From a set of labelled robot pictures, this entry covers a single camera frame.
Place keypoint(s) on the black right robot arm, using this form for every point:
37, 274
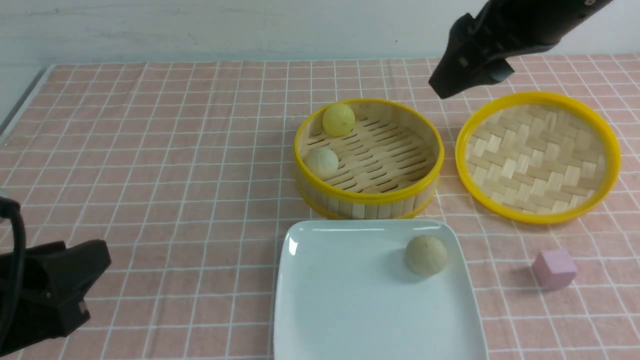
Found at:
566, 14

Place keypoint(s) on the yellow-rimmed bamboo steamer basket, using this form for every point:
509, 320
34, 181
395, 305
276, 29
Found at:
389, 165

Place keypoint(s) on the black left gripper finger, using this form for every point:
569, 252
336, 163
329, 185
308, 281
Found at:
71, 272

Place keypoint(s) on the white steamed bun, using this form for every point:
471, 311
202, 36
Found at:
426, 255
322, 162

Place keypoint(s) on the pink checkered tablecloth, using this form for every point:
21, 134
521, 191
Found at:
187, 171

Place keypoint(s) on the white square plate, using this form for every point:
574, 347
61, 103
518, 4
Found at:
344, 292

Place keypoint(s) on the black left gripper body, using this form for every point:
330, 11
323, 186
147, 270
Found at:
33, 319

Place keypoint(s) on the pink cube block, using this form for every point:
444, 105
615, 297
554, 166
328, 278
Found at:
554, 269

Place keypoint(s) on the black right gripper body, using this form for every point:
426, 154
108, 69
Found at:
502, 29

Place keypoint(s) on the yellow-rimmed woven steamer lid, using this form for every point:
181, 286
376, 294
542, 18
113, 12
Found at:
538, 157

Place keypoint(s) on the yellow steamed bun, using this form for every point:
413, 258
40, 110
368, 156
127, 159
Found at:
338, 120

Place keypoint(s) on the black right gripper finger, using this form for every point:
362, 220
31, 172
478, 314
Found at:
488, 73
456, 72

